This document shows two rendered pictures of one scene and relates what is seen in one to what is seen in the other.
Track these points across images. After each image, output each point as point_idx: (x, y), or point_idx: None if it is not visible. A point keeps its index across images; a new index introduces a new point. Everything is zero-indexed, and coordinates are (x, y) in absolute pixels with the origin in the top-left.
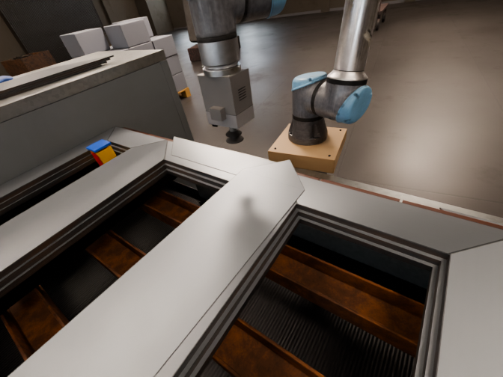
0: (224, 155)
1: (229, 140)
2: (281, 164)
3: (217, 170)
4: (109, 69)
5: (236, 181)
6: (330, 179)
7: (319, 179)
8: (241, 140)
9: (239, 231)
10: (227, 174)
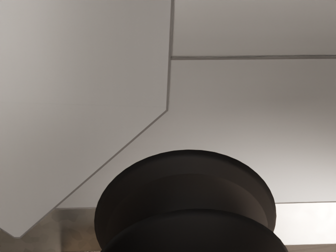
0: (325, 165)
1: (202, 186)
2: (21, 201)
3: (298, 51)
4: None
5: (132, 12)
6: (54, 238)
7: (76, 230)
8: (99, 234)
9: None
10: (218, 42)
